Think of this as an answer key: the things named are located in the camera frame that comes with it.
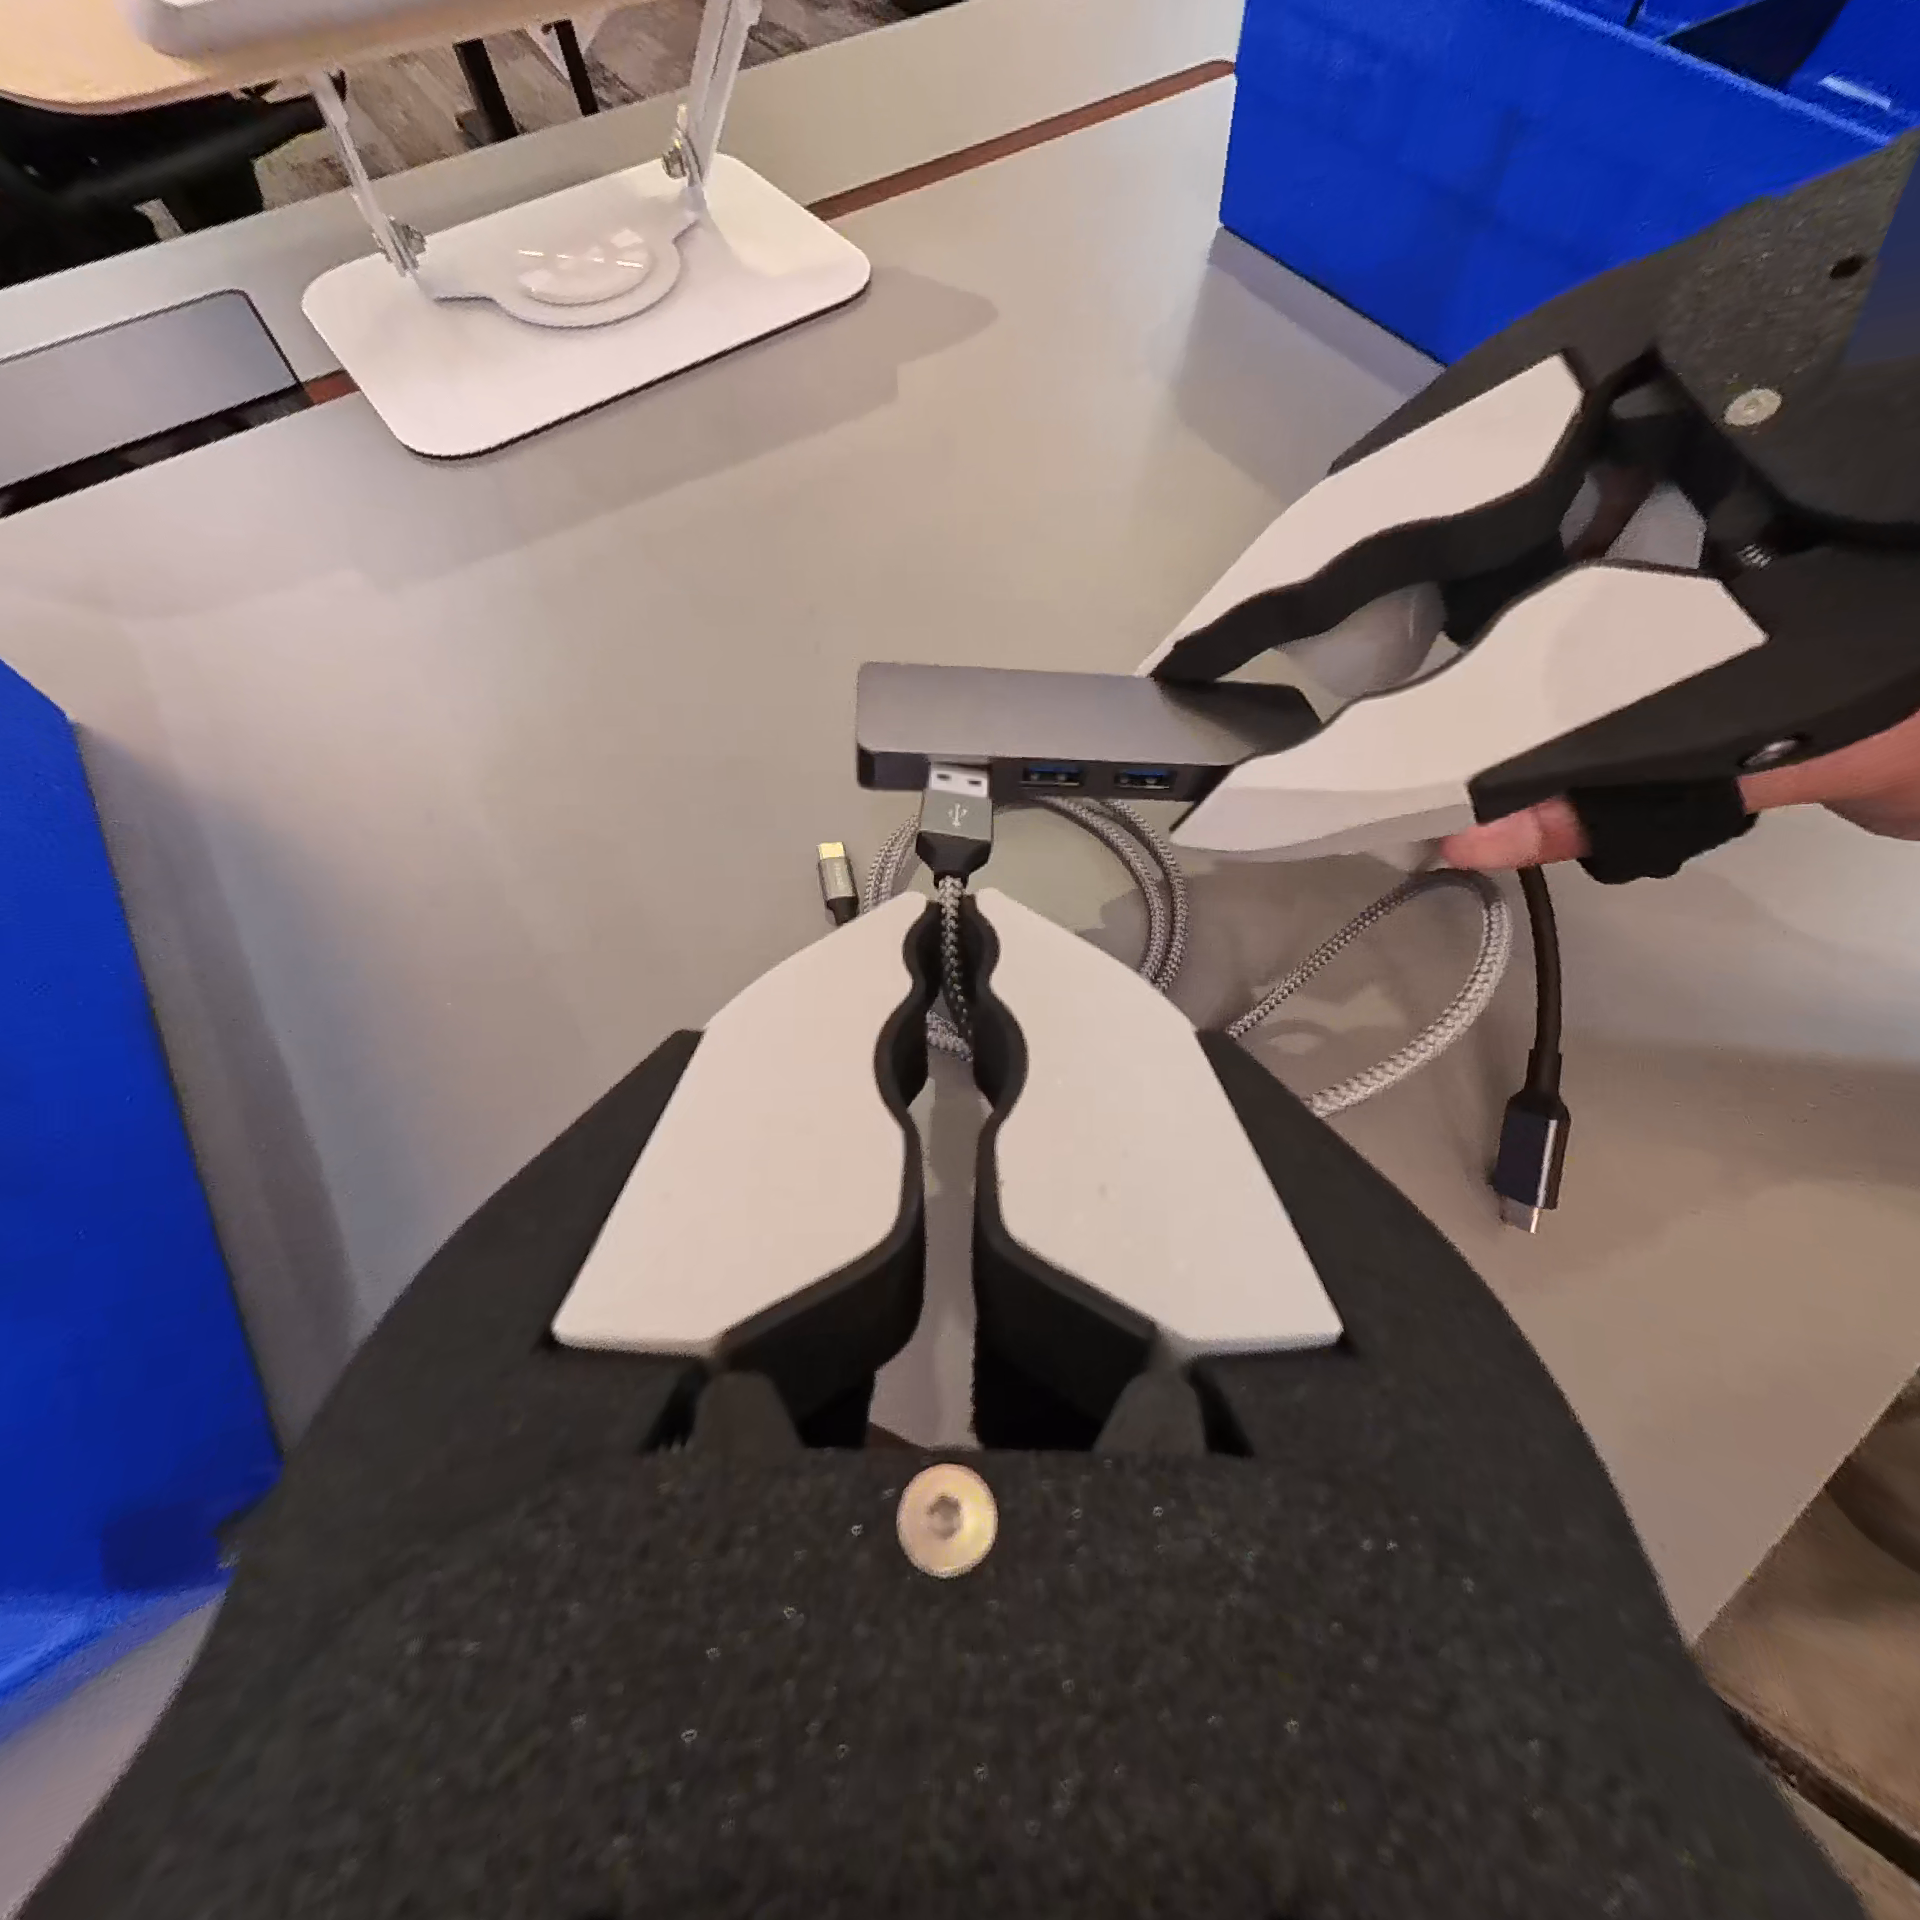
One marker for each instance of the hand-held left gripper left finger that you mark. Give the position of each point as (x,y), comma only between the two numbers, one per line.
(722,1170)

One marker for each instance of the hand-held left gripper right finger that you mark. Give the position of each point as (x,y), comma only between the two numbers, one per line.
(1155,1170)

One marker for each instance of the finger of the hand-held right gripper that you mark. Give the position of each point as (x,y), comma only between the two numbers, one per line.
(1501,720)
(1381,480)

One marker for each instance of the blue plastic bin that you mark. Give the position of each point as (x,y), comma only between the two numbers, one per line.
(106,1201)
(1426,150)

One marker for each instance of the person's right hand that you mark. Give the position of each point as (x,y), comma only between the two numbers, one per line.
(1517,844)

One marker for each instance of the wooden book stand white base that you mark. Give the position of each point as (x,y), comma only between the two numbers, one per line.
(722,300)

